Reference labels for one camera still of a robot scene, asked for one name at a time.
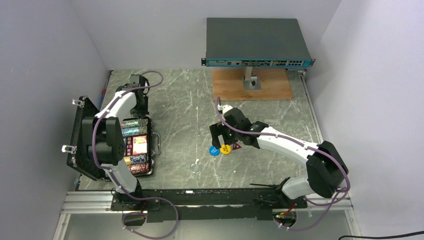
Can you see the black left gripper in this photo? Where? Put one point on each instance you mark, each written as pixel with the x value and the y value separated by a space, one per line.
pixel 142 112

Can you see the blue small blind button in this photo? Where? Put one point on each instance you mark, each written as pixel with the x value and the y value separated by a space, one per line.
pixel 214 151

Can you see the clear dealer button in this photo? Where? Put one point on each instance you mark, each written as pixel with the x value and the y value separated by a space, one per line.
pixel 195 168

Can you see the blue grey chip row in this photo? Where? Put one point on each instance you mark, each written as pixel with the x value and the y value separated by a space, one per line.
pixel 134 131

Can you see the green purple chip row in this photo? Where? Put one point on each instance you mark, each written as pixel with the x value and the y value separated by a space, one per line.
pixel 134 123

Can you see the yellow blue chip row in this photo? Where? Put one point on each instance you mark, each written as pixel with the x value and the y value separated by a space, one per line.
pixel 136 159

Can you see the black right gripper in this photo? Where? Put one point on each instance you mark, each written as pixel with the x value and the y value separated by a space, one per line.
pixel 216 130

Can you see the yellow big blind button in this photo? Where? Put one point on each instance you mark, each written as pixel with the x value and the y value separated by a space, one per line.
pixel 225 149

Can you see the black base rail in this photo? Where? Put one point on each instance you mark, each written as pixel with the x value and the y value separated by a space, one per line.
pixel 259 201

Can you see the wooden board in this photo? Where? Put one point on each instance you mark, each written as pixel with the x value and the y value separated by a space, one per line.
pixel 228 84

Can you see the black aluminium poker case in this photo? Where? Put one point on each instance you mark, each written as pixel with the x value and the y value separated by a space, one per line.
pixel 129 140

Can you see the red playing card deck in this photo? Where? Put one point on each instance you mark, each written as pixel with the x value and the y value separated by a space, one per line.
pixel 139 145

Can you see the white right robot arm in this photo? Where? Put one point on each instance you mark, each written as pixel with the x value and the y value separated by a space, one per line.
pixel 326 173

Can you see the aluminium frame extrusion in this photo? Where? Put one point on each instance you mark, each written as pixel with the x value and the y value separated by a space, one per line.
pixel 81 202

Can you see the grey metal stand bracket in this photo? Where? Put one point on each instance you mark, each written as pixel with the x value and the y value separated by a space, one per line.
pixel 251 81

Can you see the teal network switch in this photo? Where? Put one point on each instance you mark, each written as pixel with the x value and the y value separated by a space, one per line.
pixel 255 42

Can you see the red triangular all-in marker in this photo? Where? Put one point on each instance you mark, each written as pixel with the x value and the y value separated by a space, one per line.
pixel 235 147

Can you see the red chip row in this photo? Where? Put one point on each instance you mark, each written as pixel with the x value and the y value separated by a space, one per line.
pixel 139 168

